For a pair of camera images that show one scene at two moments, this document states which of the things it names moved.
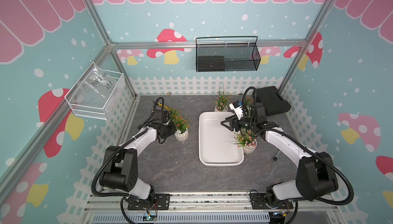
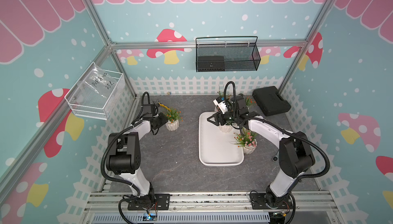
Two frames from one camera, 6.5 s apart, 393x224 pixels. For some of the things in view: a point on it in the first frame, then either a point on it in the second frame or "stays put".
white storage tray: x=215 y=147 stays put
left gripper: x=173 y=130 → x=164 y=119
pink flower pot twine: x=245 y=141 stays put
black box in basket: x=211 y=63 stays put
